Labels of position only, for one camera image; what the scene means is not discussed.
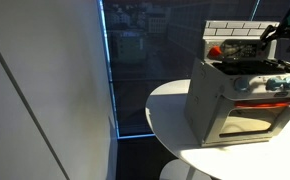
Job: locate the white table pedestal base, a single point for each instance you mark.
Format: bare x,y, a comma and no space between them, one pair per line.
176,171

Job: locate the black stove control panel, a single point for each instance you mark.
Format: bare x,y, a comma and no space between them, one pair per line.
240,49

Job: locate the blue-lit window frame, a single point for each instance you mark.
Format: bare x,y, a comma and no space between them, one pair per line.
110,73

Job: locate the black burner grates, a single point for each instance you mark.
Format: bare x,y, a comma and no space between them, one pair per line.
248,67

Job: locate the grey oven door with window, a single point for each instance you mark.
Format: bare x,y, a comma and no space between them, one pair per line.
215,126

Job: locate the grey toy stove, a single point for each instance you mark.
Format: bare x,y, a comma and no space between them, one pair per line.
205,110

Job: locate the large red stove knob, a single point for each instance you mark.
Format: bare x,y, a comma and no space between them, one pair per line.
215,51

